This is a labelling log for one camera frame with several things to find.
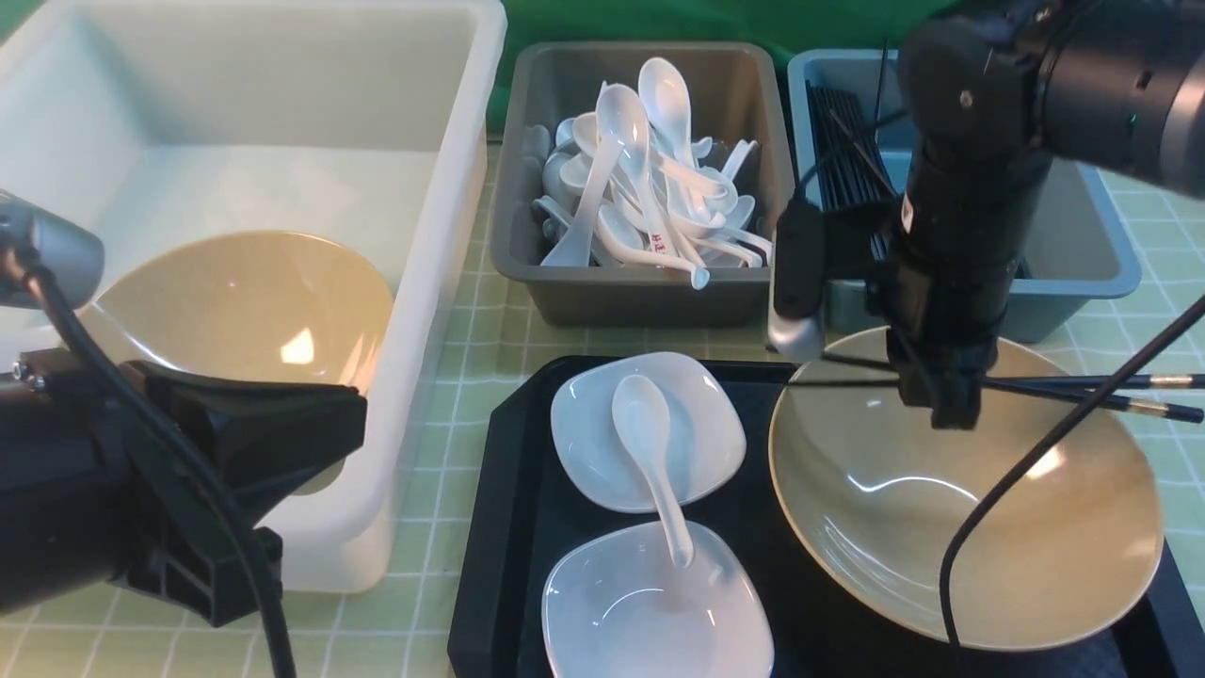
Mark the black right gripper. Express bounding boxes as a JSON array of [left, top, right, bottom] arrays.
[[868, 202, 1031, 430]]

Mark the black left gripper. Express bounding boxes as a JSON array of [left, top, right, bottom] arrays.
[[118, 361, 368, 627]]

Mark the black chopstick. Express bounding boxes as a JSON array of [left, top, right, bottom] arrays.
[[792, 353, 1203, 424], [786, 375, 1204, 390]]

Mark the tan noodle bowl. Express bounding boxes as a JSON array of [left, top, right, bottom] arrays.
[[768, 360, 1165, 652], [80, 231, 394, 496]]

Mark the white square dish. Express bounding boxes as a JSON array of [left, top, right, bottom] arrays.
[[549, 352, 747, 514], [541, 521, 775, 677]]

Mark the white soup spoon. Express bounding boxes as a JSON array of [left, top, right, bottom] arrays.
[[611, 375, 696, 568]]

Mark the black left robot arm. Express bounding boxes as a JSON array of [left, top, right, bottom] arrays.
[[1, 347, 368, 627]]

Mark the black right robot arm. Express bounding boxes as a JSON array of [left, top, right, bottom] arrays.
[[876, 1, 1204, 430]]

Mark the tan noodle bowl in tub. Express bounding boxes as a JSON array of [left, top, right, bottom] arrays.
[[80, 231, 394, 496]]

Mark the blue plastic chopstick bin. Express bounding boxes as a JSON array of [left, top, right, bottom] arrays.
[[787, 51, 1142, 344]]

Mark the bundle of black chopsticks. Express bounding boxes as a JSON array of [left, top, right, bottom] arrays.
[[809, 86, 897, 211]]

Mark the black plastic serving tray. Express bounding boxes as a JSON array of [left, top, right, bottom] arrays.
[[448, 356, 1204, 677]]

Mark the grey plastic spoon bin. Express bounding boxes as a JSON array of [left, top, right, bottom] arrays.
[[490, 41, 797, 328]]

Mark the white spoon with red print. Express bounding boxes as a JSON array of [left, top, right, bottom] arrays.
[[596, 202, 712, 291]]

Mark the large white plastic tub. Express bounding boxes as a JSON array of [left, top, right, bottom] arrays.
[[1, 1, 507, 592]]

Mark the white spoon top centre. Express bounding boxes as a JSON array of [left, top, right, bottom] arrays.
[[637, 57, 706, 219]]

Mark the white spoon leaning left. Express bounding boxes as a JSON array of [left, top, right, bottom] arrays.
[[541, 83, 649, 267]]

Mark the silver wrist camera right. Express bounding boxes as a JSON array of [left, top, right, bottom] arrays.
[[768, 196, 827, 362]]

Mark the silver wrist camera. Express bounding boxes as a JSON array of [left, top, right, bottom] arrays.
[[768, 196, 827, 362], [1, 191, 106, 309]]

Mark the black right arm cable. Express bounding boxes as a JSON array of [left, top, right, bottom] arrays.
[[940, 297, 1205, 652]]

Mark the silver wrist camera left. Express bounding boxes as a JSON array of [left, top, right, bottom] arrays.
[[1, 191, 106, 309]]

